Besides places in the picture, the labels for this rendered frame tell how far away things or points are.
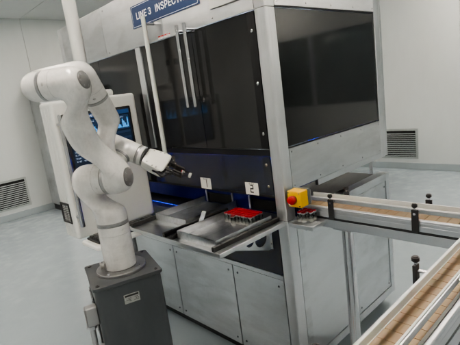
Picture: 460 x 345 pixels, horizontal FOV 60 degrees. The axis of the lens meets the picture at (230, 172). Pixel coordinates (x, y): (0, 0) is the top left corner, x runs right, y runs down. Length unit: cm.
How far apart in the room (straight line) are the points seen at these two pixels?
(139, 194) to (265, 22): 129
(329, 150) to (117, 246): 111
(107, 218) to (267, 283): 89
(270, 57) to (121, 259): 100
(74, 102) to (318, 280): 141
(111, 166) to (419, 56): 537
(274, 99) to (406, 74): 480
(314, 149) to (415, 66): 454
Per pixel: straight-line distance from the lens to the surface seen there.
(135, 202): 248
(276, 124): 173
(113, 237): 158
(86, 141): 146
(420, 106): 638
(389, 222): 168
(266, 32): 174
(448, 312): 108
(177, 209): 222
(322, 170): 201
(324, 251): 211
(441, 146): 636
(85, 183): 156
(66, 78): 136
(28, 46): 713
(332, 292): 225
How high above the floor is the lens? 148
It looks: 11 degrees down
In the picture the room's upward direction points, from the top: 8 degrees counter-clockwise
